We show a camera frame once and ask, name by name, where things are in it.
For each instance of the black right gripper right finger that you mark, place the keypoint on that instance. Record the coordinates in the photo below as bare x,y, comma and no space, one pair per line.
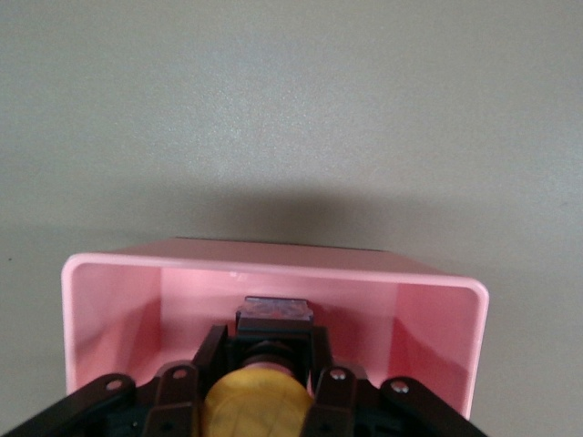
346,396

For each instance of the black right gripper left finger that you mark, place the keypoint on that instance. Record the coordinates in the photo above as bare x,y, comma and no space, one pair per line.
177,396

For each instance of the yellow push button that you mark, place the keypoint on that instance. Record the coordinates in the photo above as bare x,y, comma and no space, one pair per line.
257,400

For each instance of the pink plastic box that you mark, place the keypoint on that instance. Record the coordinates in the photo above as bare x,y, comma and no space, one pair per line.
114,318

